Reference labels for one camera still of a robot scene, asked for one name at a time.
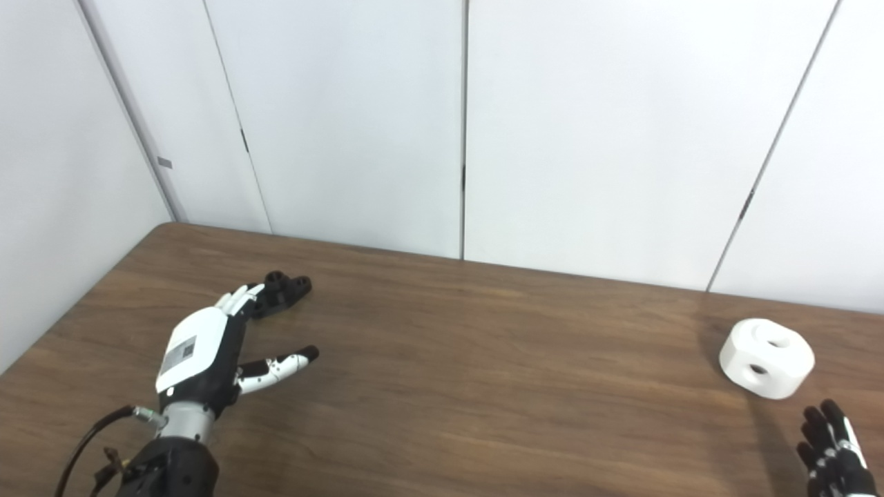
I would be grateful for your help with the black flanged holder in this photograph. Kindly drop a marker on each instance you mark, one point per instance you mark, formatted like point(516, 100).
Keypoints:
point(283, 293)

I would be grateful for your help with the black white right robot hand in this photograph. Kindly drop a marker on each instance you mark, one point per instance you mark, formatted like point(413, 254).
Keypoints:
point(839, 469)

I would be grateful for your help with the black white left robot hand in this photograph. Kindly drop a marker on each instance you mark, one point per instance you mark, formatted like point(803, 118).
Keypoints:
point(200, 359)

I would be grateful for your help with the round white plastic piece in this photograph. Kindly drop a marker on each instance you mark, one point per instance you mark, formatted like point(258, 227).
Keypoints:
point(787, 369)

